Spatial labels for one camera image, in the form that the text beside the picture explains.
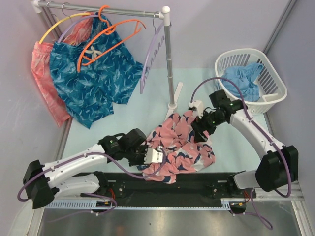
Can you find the white plastic laundry basket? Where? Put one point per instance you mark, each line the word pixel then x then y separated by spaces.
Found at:
pixel 272 89

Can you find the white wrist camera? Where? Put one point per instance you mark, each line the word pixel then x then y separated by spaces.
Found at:
pixel 197 108
pixel 154 155

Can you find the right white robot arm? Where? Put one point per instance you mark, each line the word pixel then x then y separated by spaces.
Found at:
pixel 278 163

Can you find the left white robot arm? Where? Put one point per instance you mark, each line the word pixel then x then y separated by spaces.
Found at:
pixel 45 182

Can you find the blue fish print shorts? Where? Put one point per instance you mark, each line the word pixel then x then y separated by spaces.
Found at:
pixel 89 94

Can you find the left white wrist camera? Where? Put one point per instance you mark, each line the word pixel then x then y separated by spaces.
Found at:
pixel 154 155

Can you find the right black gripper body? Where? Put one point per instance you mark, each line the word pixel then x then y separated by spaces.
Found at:
pixel 209 121

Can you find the white clothes rack stand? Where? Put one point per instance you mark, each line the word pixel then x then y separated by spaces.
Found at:
pixel 163 15

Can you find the light blue garment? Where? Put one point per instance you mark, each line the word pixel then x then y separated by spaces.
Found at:
pixel 244 77

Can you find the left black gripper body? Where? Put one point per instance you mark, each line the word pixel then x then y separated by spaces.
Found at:
pixel 136 156

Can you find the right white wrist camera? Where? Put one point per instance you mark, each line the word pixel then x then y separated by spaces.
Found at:
pixel 197 108

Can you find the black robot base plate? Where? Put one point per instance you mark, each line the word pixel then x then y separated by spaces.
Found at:
pixel 189 190

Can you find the yellow plastic hanger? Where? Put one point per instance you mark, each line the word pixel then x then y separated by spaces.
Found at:
pixel 52 20

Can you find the lilac hanger with blue shorts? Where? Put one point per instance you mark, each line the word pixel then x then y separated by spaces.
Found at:
pixel 73 24

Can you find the pink shark print shorts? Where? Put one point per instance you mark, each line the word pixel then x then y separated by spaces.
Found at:
pixel 183 156

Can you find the coral pink tie-dye shorts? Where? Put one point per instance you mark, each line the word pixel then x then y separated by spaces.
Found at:
pixel 41 72

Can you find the orange plastic hanger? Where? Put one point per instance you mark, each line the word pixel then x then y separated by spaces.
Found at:
pixel 107 40

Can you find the empty lilac plastic hanger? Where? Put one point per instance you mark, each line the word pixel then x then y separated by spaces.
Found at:
pixel 154 47

